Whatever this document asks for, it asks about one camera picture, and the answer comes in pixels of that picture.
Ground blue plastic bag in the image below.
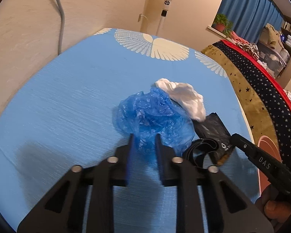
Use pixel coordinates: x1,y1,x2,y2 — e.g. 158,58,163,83
113,87,195,164

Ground black patterned cloth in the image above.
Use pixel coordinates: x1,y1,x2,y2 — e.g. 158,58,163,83
182,138,219,168

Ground person's right hand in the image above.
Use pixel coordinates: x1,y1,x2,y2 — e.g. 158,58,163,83
255,184,291,226

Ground starry dark bed blanket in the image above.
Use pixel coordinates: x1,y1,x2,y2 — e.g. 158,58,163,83
202,43,291,166

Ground black plastic package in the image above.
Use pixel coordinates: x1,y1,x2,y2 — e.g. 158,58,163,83
193,113,235,166

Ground red bed blanket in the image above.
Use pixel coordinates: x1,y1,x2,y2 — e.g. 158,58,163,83
214,40,291,119

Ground white crumpled tissue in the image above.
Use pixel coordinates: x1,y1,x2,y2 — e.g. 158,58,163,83
155,78,206,122

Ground clear storage box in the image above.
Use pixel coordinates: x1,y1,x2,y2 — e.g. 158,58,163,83
257,41,290,78

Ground zebra patterned cloth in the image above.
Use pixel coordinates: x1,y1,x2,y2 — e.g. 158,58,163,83
236,42,260,61

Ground beige jacket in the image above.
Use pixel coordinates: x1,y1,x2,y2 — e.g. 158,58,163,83
259,23,284,52

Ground wooden bookshelf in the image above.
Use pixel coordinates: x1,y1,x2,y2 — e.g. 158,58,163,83
281,15,291,56

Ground pink cloth on sill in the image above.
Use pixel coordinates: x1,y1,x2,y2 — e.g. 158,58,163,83
230,30,249,44

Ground potted green plant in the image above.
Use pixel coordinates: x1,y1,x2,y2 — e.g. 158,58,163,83
213,14,233,37

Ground blue curtain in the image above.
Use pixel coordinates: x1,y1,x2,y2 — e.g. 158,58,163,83
218,0,283,42

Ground grey wall cable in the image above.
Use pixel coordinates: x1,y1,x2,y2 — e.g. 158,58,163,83
53,0,65,55

